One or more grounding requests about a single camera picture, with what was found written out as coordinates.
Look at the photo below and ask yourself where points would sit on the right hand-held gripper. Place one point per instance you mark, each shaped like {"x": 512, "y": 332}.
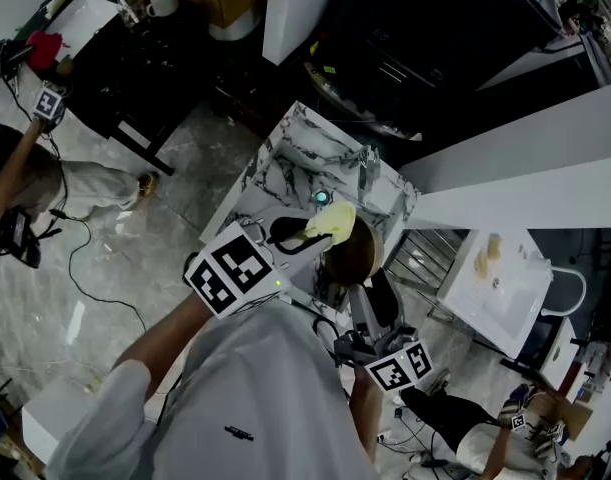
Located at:
{"x": 397, "y": 365}

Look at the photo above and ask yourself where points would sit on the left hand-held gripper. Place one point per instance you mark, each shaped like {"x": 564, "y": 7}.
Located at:
{"x": 235, "y": 273}

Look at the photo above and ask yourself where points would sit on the pale yellow cloth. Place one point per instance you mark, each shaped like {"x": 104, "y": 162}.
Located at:
{"x": 334, "y": 219}

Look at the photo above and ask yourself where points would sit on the brown wooden bowl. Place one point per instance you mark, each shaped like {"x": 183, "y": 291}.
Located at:
{"x": 355, "y": 258}

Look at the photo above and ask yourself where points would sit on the person's right forearm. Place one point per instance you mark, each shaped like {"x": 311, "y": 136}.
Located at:
{"x": 369, "y": 408}

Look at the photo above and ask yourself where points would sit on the person's left forearm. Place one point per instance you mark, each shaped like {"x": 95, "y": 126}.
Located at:
{"x": 165, "y": 335}

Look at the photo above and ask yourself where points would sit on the red cloth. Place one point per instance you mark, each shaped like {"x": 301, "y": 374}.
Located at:
{"x": 45, "y": 49}

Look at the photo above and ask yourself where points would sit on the marble pattern sink unit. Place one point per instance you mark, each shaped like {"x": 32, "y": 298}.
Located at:
{"x": 295, "y": 168}

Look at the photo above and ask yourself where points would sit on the chrome faucet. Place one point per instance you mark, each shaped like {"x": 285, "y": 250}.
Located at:
{"x": 369, "y": 168}

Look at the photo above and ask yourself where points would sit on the beige bottle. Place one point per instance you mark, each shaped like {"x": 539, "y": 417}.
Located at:
{"x": 481, "y": 264}
{"x": 494, "y": 246}

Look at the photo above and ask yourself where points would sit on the small white sink unit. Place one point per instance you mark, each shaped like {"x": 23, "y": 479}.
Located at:
{"x": 507, "y": 308}

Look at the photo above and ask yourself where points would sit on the person's white shirt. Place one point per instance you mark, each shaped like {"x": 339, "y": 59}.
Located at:
{"x": 235, "y": 408}

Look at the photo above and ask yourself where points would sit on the white round bin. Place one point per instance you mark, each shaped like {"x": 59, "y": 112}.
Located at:
{"x": 235, "y": 27}

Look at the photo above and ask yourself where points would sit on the black table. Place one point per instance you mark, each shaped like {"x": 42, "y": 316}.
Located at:
{"x": 135, "y": 83}

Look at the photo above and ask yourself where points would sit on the white cabinet panel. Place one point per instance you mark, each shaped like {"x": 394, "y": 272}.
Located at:
{"x": 297, "y": 13}

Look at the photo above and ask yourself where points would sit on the black oven appliance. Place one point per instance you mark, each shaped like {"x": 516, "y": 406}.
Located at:
{"x": 435, "y": 38}

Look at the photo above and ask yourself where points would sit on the black handheld device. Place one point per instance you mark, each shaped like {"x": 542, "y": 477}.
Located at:
{"x": 16, "y": 235}

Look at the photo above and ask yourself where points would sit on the white tray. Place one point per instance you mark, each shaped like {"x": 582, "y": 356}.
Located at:
{"x": 80, "y": 20}

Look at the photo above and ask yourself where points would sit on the white floor box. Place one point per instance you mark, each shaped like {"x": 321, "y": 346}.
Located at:
{"x": 50, "y": 420}

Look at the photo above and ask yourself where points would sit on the white curved tube frame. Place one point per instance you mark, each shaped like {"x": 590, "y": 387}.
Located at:
{"x": 572, "y": 288}

